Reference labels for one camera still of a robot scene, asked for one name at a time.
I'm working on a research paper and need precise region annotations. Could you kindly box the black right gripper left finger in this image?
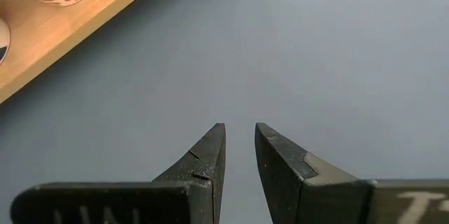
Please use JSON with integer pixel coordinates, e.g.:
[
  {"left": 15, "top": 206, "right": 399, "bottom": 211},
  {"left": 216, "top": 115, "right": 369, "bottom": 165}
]
[{"left": 10, "top": 122, "right": 227, "bottom": 224}]

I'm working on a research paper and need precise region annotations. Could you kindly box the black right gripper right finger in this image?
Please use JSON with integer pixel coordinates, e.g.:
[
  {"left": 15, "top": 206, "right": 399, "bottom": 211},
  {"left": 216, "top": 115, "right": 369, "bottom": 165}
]
[{"left": 255, "top": 122, "right": 449, "bottom": 224}]

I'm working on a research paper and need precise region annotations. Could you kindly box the wooden tray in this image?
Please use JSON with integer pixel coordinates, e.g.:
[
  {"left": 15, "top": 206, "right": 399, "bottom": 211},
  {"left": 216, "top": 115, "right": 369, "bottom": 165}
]
[{"left": 0, "top": 0, "right": 173, "bottom": 105}]

